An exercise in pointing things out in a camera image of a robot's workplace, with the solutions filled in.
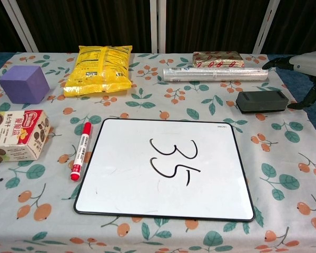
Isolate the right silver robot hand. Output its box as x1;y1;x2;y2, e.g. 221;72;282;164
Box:
262;51;316;110

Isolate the dark grey whiteboard eraser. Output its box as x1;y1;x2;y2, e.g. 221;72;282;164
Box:
235;90;290;114

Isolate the black-framed whiteboard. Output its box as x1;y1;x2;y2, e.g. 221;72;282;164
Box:
73;118;256;222

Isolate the red whiteboard marker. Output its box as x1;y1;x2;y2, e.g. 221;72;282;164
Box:
70;122;93;182

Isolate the gold foil wrapped package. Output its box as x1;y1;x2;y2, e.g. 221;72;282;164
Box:
192;51;245;69

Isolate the clear plastic wrap roll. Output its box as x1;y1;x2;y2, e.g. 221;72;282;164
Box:
162;66;269;82

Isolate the yellow snack bag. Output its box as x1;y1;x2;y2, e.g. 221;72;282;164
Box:
63;45;133;98

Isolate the floral fruit print tablecloth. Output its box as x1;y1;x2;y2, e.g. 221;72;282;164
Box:
0;52;316;253

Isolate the dark brown curtain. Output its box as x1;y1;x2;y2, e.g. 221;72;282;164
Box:
0;0;316;55

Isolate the purple foam cube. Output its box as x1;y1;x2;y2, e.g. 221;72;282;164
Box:
0;65;51;105

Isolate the red and white cookie box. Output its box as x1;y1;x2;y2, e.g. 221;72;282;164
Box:
0;109;52;163

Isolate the slanted white metal frame bar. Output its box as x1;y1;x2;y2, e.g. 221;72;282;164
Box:
253;0;280;55
1;0;39;53

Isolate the upright white metal frame post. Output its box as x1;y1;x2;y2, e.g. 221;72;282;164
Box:
158;0;167;54
150;0;159;54

